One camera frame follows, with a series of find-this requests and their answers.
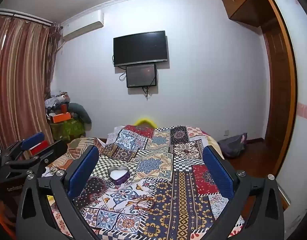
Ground red box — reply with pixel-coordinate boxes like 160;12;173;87
29;141;50;157

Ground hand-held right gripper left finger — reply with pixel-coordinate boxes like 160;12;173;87
16;145;101;240

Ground large black television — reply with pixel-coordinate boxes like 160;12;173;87
113;31;168;67

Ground white air conditioner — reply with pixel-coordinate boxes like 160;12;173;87
61;9;104;42

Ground white curtain rail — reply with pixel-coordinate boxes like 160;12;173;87
0;8;54;27

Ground green patterned box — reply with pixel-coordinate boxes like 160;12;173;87
50;119;86;141

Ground striped brown curtain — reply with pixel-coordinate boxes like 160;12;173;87
0;15;61;150

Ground grey pillow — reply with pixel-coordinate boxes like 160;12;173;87
68;102;92;124

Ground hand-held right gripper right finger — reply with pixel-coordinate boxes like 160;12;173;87
202;145;285;240

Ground yellow round object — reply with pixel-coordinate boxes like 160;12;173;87
134;116;158;128

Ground small black monitor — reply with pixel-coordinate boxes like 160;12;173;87
126;64;157;88

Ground patchwork printed blanket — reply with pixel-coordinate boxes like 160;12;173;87
51;124;245;240

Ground pile of clutter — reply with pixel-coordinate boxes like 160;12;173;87
44;90;70;113

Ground grey bag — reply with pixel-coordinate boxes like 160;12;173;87
217;133;248;158

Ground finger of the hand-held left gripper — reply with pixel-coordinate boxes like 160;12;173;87
2;132;45;161
5;139;68;178

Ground striped orange cloth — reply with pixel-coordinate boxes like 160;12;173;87
51;137;106;170

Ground heart-shaped metal tin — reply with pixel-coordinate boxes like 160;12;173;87
108;166;130;183

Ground orange box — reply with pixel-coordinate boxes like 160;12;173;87
50;112;71;124

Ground pink wall sticker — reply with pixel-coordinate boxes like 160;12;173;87
297;102;307;118

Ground wooden overhead cabinet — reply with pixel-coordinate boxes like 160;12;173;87
221;0;269;28

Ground red beaded bracelet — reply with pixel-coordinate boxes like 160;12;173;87
132;194;156;214

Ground wooden door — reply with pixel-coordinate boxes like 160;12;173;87
261;0;298;198

